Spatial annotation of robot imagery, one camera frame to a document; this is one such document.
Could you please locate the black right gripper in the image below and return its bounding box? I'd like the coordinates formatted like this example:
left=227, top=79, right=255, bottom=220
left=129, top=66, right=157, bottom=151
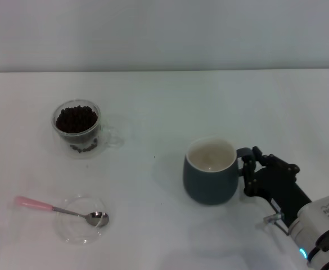
left=241, top=146, right=313, bottom=226

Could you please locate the dark green ceramic mug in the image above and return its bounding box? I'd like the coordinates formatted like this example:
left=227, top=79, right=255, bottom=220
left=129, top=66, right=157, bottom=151
left=182, top=137, right=256, bottom=205

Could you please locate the pink handled metal spoon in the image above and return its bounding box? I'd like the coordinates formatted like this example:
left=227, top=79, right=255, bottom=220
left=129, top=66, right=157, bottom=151
left=15, top=196, right=110, bottom=228

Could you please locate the dark roasted coffee beans pile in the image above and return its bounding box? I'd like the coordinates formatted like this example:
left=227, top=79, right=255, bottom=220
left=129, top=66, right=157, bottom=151
left=55, top=105, right=99, bottom=154

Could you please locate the clear glass saucer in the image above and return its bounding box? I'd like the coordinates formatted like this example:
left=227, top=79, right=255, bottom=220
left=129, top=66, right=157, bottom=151
left=56, top=193, right=110, bottom=245

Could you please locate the clear wrist camera bracket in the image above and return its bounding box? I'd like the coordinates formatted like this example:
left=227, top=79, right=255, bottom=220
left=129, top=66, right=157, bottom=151
left=255, top=212, right=292, bottom=237

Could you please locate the clear double-wall glass cup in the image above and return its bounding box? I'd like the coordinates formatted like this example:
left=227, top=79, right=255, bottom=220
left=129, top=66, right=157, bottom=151
left=51, top=98, right=125, bottom=160

